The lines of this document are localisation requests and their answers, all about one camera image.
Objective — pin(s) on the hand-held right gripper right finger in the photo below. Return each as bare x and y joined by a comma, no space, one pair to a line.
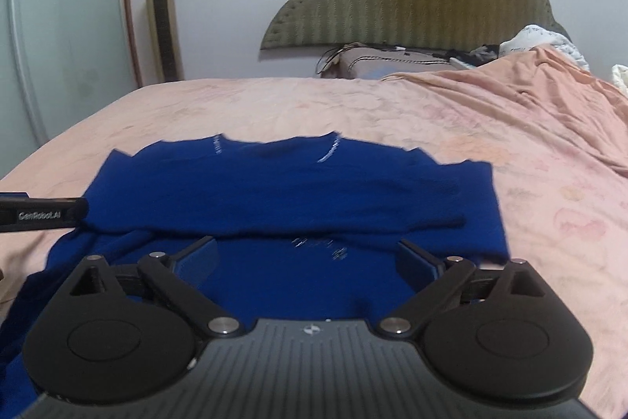
416,266

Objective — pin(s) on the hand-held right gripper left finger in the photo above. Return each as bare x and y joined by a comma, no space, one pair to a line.
202,259

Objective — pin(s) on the blue t-shirt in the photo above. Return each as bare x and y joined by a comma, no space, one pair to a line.
294,198

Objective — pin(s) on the pink bed sheet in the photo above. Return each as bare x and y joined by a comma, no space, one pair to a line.
353,114

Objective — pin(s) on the glass door with flower print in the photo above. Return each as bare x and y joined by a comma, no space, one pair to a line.
64,46

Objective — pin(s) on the dark cloth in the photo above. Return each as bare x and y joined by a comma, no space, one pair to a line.
476,54

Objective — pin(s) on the gold tower air conditioner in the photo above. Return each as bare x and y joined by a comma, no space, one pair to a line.
164,21

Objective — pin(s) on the white quilt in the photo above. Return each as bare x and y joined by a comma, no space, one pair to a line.
544,40

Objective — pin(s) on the cream white cloth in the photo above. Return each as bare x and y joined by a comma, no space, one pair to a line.
620,79

